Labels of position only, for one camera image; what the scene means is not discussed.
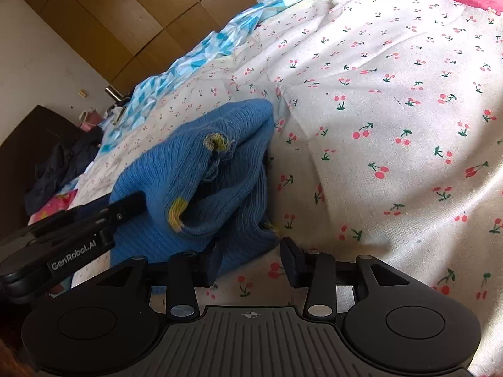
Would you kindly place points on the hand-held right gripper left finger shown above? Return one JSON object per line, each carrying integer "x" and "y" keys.
{"x": 212, "y": 271}

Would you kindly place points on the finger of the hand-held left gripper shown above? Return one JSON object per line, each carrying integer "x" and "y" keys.
{"x": 125, "y": 208}

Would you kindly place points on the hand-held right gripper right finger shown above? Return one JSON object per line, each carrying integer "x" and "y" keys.
{"x": 292, "y": 261}

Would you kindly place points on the blue knitted striped sweater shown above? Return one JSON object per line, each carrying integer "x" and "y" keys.
{"x": 177, "y": 172}

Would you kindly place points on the pink strawberry printed pillow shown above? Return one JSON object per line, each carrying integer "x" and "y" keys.
{"x": 55, "y": 206}

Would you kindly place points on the dark navy jacket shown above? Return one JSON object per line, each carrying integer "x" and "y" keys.
{"x": 55, "y": 172}

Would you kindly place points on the pink basket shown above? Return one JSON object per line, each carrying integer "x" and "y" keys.
{"x": 92, "y": 119}

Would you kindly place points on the dark wooden headboard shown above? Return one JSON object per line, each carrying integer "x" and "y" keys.
{"x": 23, "y": 145}

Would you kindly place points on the steel flask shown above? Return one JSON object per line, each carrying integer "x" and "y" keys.
{"x": 114, "y": 93}

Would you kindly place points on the cherry print bed cover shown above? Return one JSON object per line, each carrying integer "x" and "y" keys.
{"x": 373, "y": 125}

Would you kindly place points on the blue white patterned quilt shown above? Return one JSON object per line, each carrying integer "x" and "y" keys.
{"x": 188, "y": 59}

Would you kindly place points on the wooden wardrobe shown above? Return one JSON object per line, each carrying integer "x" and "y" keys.
{"x": 118, "y": 8}

